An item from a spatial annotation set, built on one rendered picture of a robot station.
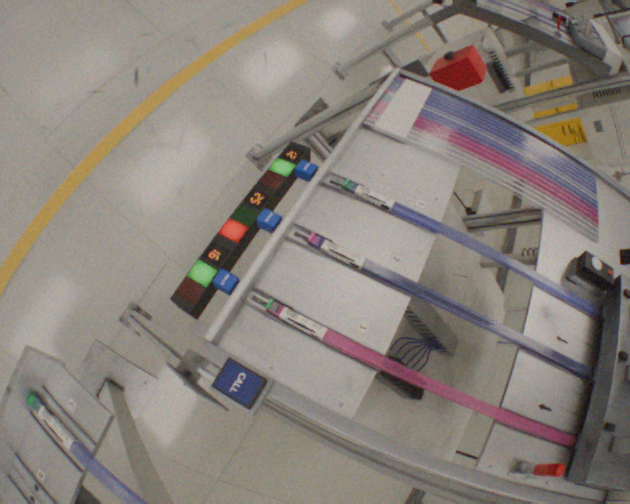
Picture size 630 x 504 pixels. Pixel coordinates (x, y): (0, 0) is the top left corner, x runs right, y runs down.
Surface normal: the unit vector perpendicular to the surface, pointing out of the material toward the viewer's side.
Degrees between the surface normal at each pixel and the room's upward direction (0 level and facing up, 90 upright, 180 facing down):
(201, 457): 0
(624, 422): 42
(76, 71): 0
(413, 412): 0
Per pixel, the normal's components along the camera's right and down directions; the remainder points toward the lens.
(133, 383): 0.60, -0.07
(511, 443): 0.01, -0.47
